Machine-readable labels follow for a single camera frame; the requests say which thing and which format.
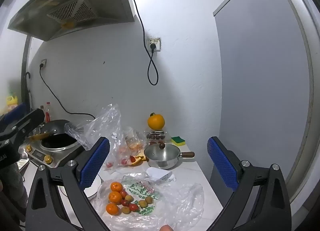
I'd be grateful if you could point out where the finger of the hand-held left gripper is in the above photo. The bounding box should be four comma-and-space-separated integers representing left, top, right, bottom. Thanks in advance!
0, 108, 46, 147

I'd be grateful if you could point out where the white plate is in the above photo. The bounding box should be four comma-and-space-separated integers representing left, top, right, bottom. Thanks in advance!
83, 173, 104, 199

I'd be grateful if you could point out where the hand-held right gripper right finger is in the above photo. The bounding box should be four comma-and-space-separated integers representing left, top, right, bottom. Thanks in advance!
207, 136, 292, 231

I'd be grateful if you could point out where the black hooked handle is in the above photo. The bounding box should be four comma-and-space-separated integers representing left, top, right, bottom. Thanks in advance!
24, 72, 33, 112

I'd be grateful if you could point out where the black wok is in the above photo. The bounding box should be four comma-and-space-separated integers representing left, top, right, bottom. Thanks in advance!
27, 119, 71, 140

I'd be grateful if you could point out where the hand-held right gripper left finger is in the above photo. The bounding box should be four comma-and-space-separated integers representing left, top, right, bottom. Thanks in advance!
25, 136, 120, 231

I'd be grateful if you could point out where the printed plastic bag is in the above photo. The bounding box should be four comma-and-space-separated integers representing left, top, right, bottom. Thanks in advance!
96, 172, 206, 225

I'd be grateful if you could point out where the steel pot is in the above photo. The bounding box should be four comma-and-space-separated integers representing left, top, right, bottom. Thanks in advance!
144, 146, 195, 170

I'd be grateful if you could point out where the white door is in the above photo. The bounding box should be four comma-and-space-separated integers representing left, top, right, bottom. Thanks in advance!
212, 0, 316, 206

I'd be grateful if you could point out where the large orange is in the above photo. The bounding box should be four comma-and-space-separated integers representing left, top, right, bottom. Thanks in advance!
147, 112, 166, 130

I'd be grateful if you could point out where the silver induction cooker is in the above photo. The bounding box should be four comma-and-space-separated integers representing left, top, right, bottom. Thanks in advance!
18, 132, 86, 168

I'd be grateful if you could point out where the steel pot lid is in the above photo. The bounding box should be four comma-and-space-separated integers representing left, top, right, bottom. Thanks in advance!
144, 142, 179, 162

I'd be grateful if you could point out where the orange peel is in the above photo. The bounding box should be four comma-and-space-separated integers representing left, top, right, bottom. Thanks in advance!
132, 155, 147, 166

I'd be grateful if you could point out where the yellow bottle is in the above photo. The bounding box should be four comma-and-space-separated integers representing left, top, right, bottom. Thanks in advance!
6, 95, 20, 111

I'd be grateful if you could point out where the black cooker power cable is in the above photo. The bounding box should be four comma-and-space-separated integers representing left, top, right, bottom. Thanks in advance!
39, 64, 96, 119

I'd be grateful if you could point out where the white paper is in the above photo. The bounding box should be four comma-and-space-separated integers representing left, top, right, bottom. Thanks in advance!
146, 166, 176, 182

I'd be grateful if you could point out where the red cap sauce bottle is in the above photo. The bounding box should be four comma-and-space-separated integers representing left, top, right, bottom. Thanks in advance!
45, 101, 52, 123

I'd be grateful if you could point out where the blue box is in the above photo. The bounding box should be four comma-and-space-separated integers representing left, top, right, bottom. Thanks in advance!
0, 103, 27, 119

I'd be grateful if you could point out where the clear plastic bag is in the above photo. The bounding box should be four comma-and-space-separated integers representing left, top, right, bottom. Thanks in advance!
64, 103, 148, 174

